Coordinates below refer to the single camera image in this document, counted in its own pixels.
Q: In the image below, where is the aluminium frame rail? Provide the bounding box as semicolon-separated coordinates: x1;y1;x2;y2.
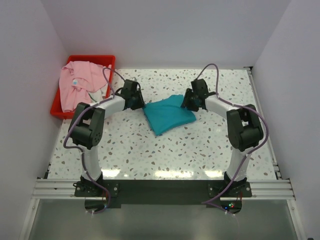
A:
31;179;78;200

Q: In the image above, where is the red plastic bin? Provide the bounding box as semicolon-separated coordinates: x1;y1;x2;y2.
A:
50;55;116;120

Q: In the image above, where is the white t shirt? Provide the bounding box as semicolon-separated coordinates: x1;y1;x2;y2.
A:
88;84;108;103

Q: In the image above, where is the teal t shirt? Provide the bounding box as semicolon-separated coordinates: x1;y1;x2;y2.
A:
143;94;196;136

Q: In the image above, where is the pink t shirt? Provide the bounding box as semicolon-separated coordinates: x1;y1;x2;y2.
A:
59;61;111;113

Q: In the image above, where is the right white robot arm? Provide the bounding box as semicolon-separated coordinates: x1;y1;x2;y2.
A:
181;79;264;197

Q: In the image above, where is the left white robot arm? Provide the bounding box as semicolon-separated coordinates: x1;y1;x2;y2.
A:
63;79;146;196

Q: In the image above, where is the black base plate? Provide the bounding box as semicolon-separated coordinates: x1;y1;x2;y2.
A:
74;178;253;210

